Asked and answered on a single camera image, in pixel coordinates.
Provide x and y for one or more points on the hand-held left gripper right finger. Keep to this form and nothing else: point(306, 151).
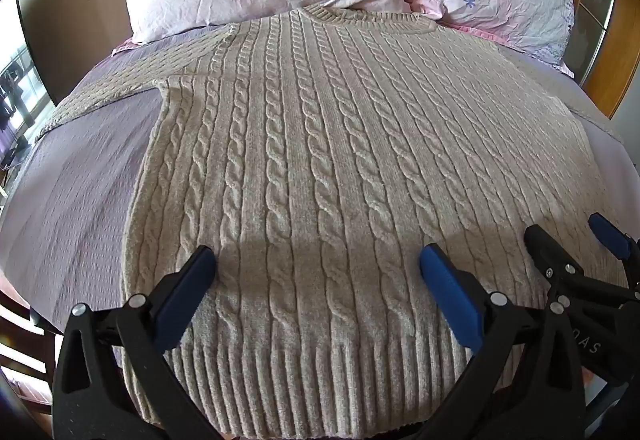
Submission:
point(452, 292)

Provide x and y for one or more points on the lilac bed sheet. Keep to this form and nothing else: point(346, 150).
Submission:
point(75, 200)

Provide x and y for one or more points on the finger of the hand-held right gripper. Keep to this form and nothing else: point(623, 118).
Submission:
point(542, 247)
point(610, 240)

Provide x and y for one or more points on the wooden chair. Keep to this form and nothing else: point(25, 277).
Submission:
point(22, 340)

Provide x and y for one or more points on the wooden headboard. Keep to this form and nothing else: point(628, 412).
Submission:
point(607, 20)

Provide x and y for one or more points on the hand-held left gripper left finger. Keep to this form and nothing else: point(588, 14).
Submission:
point(182, 292)

